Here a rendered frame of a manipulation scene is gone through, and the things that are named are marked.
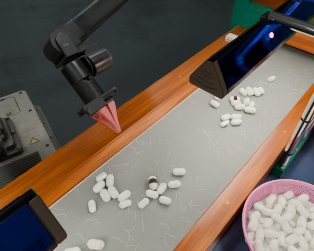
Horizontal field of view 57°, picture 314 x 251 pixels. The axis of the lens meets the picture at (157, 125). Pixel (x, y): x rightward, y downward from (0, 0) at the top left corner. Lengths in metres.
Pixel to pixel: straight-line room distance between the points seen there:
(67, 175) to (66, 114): 1.33
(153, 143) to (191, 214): 0.25
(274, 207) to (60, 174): 0.55
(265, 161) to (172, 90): 0.38
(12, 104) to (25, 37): 1.62
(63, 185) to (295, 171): 0.67
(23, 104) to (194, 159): 0.94
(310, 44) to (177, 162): 0.71
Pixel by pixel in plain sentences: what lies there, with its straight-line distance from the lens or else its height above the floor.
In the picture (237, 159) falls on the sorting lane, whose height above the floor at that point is 0.74.
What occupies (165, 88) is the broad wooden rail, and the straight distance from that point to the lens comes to 1.01.
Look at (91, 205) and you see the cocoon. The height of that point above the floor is 0.76.
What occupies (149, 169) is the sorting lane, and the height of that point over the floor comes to 0.74.
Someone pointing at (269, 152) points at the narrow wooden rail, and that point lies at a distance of 0.87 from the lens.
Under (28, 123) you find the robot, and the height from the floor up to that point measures 0.47.
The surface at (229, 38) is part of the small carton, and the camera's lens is 1.29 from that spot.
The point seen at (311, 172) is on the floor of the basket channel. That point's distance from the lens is 1.00.
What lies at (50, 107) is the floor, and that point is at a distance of 2.20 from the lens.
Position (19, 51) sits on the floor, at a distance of 2.90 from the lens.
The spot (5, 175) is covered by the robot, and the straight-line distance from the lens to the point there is 1.25.
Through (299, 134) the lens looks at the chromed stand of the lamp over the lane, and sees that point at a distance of 0.82.
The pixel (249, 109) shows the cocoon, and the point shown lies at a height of 0.76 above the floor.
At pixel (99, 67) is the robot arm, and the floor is 0.97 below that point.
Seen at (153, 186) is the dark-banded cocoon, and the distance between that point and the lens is 0.76.
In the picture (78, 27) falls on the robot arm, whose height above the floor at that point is 1.06.
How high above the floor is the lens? 1.40
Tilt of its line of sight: 47 degrees down
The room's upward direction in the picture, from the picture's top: straight up
